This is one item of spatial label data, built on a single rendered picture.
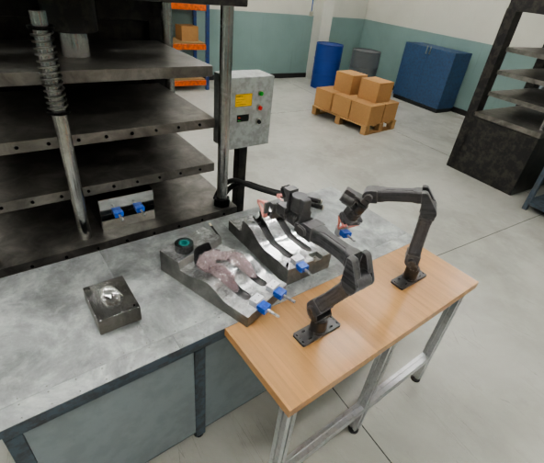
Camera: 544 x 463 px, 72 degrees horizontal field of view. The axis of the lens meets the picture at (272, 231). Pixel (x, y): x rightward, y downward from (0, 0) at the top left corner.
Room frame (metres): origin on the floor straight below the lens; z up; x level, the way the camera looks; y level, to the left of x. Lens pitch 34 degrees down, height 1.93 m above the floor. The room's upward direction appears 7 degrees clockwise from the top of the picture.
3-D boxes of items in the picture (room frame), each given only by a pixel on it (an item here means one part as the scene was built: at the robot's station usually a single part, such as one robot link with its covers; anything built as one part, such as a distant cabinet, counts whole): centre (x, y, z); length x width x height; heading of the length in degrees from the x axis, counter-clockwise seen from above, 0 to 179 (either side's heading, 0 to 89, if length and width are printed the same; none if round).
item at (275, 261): (1.54, -0.03, 0.87); 0.50 x 0.26 x 0.14; 40
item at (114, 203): (1.80, 0.90, 0.87); 0.50 x 0.27 x 0.17; 40
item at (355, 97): (6.58, -1.15, 0.37); 1.20 x 0.82 x 0.74; 43
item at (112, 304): (1.00, 0.57, 0.83); 0.20 x 0.15 x 0.07; 40
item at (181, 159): (1.87, 1.02, 1.01); 1.10 x 0.74 x 0.05; 130
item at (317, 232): (1.03, -0.21, 1.17); 0.30 x 0.09 x 0.12; 41
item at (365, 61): (8.54, -1.48, 0.44); 0.59 x 0.59 x 0.88
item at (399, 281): (1.41, -0.68, 0.84); 0.20 x 0.07 x 0.08; 131
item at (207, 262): (1.24, 0.18, 0.90); 0.26 x 0.18 x 0.08; 57
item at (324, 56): (8.88, -0.75, 0.44); 0.59 x 0.59 x 0.88
